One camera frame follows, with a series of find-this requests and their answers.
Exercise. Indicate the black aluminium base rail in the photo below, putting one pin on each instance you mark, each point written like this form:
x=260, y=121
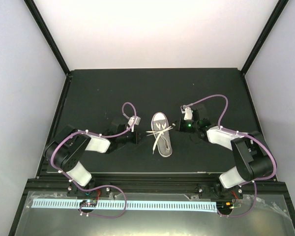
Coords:
x=145, y=183

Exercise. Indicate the left controller circuit board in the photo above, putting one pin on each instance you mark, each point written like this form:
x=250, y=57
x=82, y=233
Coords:
x=88, y=203

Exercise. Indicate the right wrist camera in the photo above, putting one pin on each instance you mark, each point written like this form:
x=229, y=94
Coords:
x=187, y=112

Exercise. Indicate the controller circuit board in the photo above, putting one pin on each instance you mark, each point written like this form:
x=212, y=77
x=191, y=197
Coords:
x=88, y=203
x=230, y=205

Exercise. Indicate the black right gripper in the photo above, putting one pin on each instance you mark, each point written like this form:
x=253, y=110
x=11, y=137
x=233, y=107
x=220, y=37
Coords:
x=181, y=128

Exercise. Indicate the black right frame post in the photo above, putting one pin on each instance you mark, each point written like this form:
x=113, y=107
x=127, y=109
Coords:
x=273, y=18

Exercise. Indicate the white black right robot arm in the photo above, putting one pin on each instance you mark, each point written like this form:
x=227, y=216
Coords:
x=250, y=151

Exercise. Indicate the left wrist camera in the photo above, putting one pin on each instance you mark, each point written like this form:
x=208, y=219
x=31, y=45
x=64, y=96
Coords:
x=132, y=122

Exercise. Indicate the right controller circuit board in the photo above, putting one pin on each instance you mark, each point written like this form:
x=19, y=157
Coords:
x=230, y=205

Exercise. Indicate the black frame post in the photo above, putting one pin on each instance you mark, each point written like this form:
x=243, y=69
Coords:
x=32, y=7
x=273, y=18

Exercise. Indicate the black left frame post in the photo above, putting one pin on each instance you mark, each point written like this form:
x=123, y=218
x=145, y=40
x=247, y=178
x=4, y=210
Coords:
x=32, y=7

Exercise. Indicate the grey canvas sneaker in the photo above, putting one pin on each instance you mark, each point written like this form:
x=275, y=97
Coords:
x=159, y=117

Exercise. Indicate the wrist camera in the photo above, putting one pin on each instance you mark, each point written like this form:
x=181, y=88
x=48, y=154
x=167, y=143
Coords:
x=187, y=112
x=132, y=122

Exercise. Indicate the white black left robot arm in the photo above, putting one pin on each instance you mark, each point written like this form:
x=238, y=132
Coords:
x=66, y=149

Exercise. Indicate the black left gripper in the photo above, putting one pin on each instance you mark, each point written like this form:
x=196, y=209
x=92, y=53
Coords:
x=137, y=138

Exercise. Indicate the light blue slotted cable duct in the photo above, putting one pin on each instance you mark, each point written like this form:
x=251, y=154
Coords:
x=128, y=205

